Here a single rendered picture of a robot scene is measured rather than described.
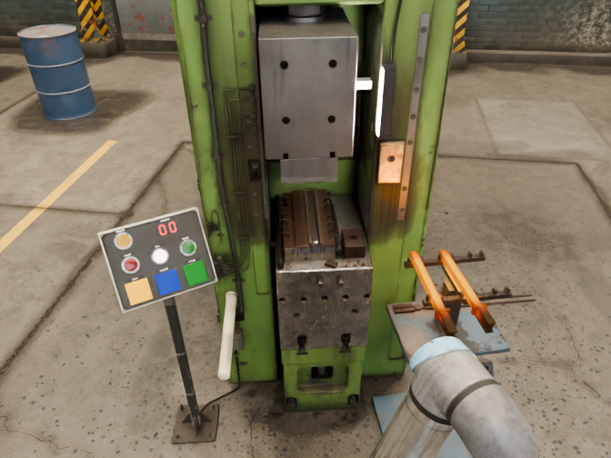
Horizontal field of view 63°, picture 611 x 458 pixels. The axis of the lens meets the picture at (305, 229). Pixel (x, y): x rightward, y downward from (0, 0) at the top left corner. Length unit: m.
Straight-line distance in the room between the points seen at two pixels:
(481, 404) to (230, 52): 1.29
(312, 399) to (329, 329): 0.49
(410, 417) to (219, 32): 1.27
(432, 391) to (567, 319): 2.41
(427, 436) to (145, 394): 1.95
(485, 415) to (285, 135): 1.09
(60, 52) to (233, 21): 4.39
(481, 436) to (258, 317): 1.56
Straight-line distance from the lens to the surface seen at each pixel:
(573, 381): 3.04
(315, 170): 1.74
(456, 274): 1.87
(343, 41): 1.59
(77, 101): 6.15
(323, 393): 2.50
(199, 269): 1.81
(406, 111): 1.86
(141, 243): 1.78
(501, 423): 0.96
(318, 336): 2.18
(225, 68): 1.76
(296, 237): 1.96
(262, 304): 2.31
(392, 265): 2.22
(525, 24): 7.84
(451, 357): 1.00
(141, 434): 2.67
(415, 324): 2.04
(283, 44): 1.58
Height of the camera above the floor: 2.15
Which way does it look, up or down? 35 degrees down
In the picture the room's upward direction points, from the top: 1 degrees counter-clockwise
